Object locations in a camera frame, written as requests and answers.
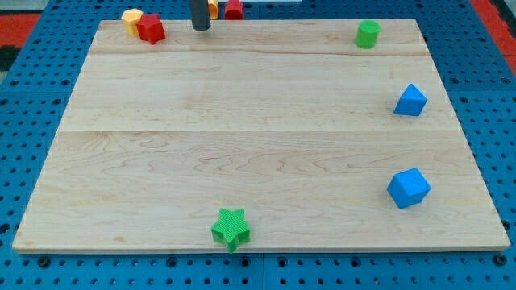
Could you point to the red block at top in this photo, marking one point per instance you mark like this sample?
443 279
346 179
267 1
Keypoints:
233 10

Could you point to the yellow block behind rod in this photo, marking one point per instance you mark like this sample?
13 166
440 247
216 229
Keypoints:
213 8

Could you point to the red star block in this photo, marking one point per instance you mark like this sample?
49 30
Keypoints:
150 28

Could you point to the yellow hexagon block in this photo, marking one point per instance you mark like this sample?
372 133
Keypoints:
129 19

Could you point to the blue triangular block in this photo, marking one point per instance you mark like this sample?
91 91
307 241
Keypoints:
411 103

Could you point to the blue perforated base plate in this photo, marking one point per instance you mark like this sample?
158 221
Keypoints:
474 72

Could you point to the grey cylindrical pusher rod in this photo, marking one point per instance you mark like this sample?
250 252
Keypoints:
200 16

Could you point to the green star block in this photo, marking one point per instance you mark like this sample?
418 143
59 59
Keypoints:
231 229

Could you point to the blue cube block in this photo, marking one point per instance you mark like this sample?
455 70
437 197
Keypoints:
408 188

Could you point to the green cylinder block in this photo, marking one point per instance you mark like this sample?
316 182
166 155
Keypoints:
367 34

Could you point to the wooden board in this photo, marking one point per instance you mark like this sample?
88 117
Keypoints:
287 119

